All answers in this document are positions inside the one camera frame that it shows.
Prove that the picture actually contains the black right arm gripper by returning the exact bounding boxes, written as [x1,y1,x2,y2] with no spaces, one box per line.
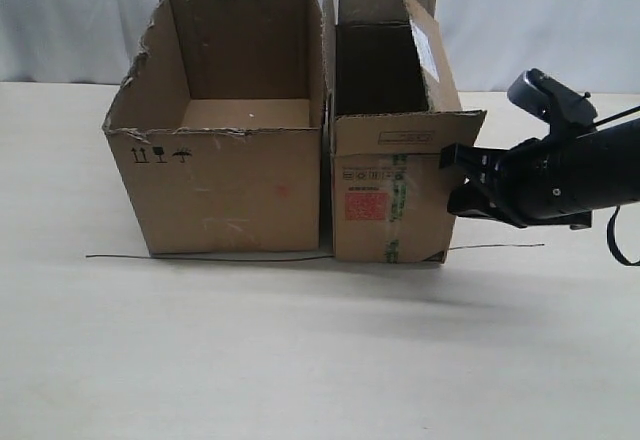
[439,134,593,230]

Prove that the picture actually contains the narrow cardboard box with label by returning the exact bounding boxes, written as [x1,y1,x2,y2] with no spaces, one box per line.
[323,0,485,264]

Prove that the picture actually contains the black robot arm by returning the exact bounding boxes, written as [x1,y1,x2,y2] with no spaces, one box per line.
[439,119,639,229]

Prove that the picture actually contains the large open cardboard box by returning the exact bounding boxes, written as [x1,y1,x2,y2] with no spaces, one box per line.
[102,0,327,255]

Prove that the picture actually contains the thin dark wire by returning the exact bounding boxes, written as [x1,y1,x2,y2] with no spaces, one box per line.
[85,242,546,263]

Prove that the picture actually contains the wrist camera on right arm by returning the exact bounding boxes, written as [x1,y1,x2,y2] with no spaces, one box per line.
[506,68,598,135]

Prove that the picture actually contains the black cable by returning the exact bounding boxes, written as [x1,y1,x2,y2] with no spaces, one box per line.
[604,204,640,268]

